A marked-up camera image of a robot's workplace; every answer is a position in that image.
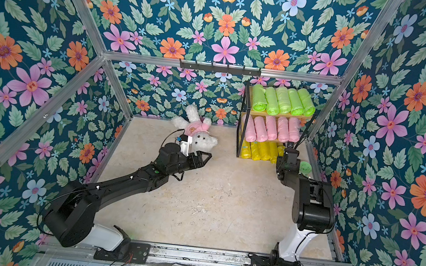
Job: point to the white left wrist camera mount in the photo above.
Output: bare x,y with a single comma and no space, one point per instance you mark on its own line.
185,142

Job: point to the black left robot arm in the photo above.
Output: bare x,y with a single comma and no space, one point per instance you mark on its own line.
71,215

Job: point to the white plush bunny pink shirt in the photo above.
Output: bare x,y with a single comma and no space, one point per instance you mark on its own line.
197,129

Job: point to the upper green lidded jar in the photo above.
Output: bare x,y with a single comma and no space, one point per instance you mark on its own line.
305,168

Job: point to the green trash bag roll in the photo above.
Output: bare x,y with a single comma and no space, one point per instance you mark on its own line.
283,100
297,107
259,102
272,102
306,101

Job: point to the black hook rail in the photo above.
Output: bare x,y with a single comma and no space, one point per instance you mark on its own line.
220,68

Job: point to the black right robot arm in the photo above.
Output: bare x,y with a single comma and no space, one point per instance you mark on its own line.
311,210

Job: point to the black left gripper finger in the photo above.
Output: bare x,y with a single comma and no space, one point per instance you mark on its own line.
203,155
201,161

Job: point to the wooden shelf black metal frame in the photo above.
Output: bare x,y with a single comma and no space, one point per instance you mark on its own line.
247,111

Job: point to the yellow trash bag roll large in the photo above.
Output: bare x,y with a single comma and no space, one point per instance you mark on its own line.
281,150

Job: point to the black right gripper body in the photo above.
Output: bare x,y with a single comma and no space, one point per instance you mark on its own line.
289,159

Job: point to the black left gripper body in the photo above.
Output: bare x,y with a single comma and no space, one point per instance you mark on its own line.
186,163

